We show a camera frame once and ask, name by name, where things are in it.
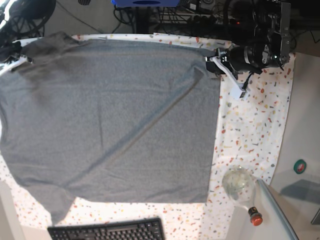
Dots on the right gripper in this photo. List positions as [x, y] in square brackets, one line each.
[12, 52]

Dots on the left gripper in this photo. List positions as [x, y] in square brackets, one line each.
[233, 58]

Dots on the grey t-shirt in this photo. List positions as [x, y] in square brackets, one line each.
[109, 121]

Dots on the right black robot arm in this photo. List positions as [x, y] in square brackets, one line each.
[22, 19]

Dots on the black power strip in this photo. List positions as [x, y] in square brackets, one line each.
[211, 19]

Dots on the terrazzo patterned white tablecloth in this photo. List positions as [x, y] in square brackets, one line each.
[249, 133]

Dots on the blue box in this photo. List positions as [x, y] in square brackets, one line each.
[149, 3]

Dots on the clear bottle with orange cap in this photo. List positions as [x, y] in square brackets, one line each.
[240, 187]

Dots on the green tape roll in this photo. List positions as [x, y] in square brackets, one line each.
[300, 166]

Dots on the black computer keyboard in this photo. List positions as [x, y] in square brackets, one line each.
[146, 229]

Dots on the grey metal rail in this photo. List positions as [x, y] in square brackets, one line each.
[278, 218]

